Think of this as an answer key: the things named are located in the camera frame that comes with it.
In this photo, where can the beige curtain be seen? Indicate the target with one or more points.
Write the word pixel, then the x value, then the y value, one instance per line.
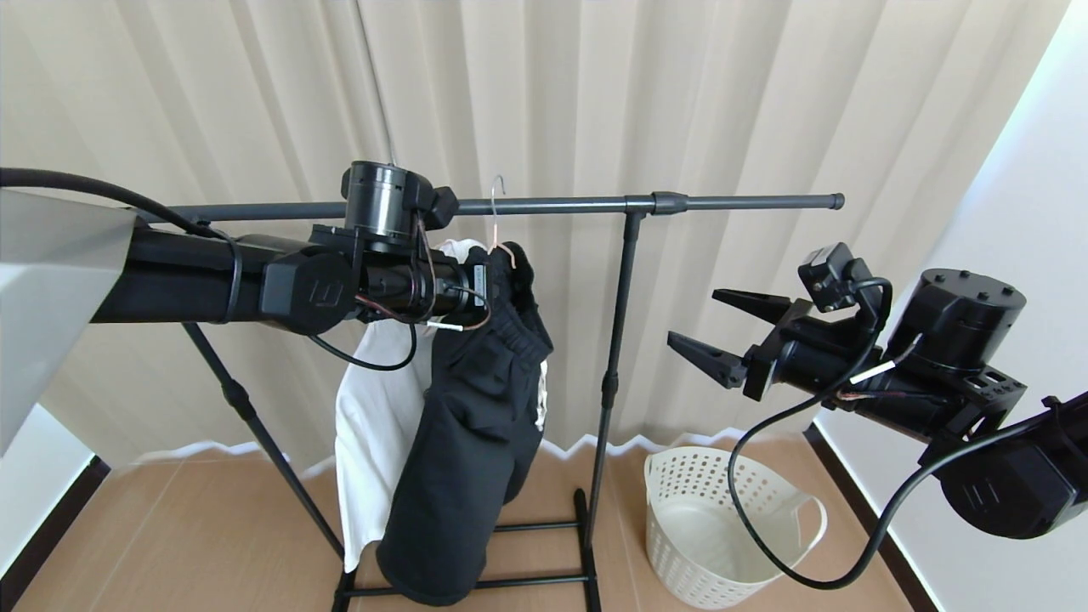
pixel 680 93

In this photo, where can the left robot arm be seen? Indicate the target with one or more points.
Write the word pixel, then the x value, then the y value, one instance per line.
pixel 170 280

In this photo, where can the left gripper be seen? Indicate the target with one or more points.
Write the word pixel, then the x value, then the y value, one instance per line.
pixel 425 285

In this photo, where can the black garment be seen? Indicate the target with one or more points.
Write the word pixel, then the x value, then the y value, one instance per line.
pixel 467 442

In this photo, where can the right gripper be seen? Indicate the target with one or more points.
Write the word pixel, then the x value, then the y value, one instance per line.
pixel 807 357

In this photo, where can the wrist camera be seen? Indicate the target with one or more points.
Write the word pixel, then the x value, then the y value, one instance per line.
pixel 833 272
pixel 442 206

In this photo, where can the white printed t-shirt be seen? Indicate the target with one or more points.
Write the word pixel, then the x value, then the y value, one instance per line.
pixel 374 425

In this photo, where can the white laundry basket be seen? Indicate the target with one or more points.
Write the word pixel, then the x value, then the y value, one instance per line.
pixel 722 552

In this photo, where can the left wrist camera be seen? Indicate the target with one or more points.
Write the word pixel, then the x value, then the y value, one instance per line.
pixel 442 206

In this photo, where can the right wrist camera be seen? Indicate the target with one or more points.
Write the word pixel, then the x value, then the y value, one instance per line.
pixel 833 272

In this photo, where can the pink clothes hanger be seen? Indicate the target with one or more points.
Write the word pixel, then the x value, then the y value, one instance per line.
pixel 495 221

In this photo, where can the black clothes rack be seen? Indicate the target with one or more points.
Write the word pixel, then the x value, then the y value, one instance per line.
pixel 722 202

